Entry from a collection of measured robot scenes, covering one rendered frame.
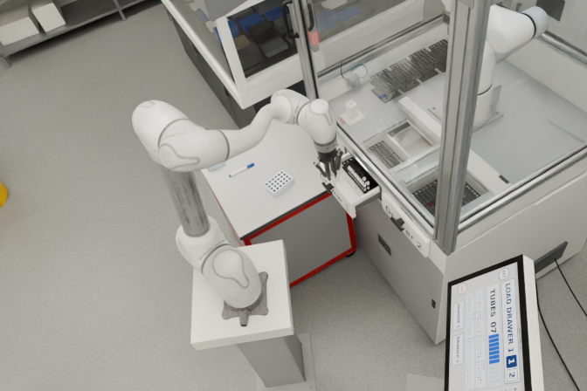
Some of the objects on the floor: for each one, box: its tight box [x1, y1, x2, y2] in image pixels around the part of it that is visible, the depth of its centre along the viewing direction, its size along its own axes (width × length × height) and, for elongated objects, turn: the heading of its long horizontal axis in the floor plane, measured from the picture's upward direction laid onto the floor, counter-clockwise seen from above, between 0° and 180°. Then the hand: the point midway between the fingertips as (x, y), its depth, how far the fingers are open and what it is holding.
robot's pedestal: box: [236, 327, 317, 391], centre depth 230 cm, size 30×30×76 cm
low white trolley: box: [200, 119, 356, 289], centre depth 277 cm, size 58×62×76 cm
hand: (332, 178), depth 205 cm, fingers closed
